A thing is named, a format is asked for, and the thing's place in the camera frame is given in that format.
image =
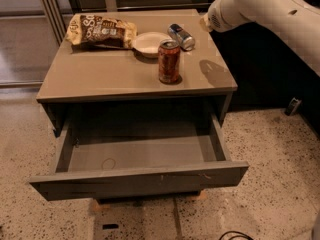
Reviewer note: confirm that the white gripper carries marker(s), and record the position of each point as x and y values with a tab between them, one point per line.
217	14

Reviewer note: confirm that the blue silver redbull can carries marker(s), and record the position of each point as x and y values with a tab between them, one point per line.
185	40

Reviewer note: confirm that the white bowl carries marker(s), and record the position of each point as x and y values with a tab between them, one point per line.
148	43

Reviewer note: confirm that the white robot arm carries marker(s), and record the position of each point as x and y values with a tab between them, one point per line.
295	22

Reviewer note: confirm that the orange soda can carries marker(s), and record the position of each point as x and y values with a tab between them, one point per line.
168	59

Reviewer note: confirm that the grey drawer cabinet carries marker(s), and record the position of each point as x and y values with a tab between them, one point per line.
78	76

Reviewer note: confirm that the open grey top drawer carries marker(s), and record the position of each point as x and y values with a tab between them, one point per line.
102	160

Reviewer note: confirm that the brown chip bag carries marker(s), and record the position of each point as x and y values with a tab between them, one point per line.
101	31

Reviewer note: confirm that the small black floor device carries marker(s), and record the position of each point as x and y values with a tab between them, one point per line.
293	106

